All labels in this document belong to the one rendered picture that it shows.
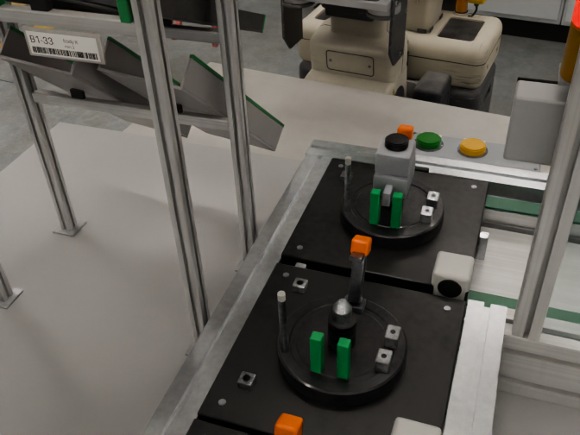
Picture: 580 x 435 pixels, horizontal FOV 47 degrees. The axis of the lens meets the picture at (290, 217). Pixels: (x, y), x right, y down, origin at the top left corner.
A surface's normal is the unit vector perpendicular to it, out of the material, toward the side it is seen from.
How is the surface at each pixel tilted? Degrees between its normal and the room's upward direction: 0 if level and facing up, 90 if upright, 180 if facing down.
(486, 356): 0
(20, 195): 0
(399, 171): 90
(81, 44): 90
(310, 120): 0
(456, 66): 90
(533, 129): 90
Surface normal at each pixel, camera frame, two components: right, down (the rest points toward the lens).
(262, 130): 0.87, 0.27
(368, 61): -0.42, 0.67
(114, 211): -0.04, -0.79
